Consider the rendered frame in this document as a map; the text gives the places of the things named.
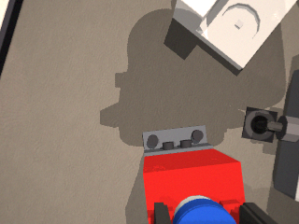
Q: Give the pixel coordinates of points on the dark grey bolted mounting bracket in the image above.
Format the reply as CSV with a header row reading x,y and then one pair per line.
x,y
175,135

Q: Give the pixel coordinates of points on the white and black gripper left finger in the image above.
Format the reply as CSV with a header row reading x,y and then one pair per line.
x,y
161,214

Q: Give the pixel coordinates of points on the white tube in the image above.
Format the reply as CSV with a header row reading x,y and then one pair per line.
x,y
189,199

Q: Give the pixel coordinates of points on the red tube rack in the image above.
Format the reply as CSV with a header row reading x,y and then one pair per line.
x,y
171,178

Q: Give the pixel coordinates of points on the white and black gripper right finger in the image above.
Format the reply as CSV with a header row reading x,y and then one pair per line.
x,y
250,213

